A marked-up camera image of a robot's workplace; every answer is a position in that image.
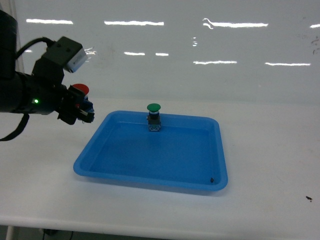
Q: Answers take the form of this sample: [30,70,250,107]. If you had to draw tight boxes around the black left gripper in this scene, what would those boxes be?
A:
[21,56,95,125]

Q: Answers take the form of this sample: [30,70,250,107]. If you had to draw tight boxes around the red mushroom push button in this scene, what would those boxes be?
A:
[71,83,95,116]

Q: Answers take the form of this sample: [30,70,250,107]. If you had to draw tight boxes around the green mushroom push button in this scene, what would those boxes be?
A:
[147,103,161,132]

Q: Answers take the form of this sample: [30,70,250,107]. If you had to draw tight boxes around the white board panel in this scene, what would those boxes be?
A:
[15,0,320,104]

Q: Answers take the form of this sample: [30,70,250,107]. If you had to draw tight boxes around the blue plastic tray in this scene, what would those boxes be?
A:
[73,110,228,192]

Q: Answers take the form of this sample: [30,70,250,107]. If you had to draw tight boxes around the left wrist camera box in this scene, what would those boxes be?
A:
[44,36,88,73]

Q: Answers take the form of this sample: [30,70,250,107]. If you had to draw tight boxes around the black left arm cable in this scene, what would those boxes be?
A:
[0,36,57,142]

